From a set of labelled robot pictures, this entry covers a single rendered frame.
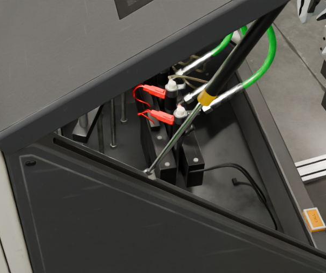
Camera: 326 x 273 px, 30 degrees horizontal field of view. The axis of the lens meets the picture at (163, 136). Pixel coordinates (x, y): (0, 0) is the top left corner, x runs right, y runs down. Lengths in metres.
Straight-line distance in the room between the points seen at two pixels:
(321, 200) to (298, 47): 1.15
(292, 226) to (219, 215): 0.44
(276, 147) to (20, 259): 0.71
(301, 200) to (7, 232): 0.69
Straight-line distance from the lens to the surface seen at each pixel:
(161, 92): 1.32
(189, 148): 1.34
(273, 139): 1.43
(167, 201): 0.86
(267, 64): 1.21
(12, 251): 0.90
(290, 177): 1.36
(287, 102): 2.91
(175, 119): 1.25
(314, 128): 2.82
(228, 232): 0.98
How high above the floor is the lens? 1.99
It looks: 48 degrees down
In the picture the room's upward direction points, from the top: 3 degrees clockwise
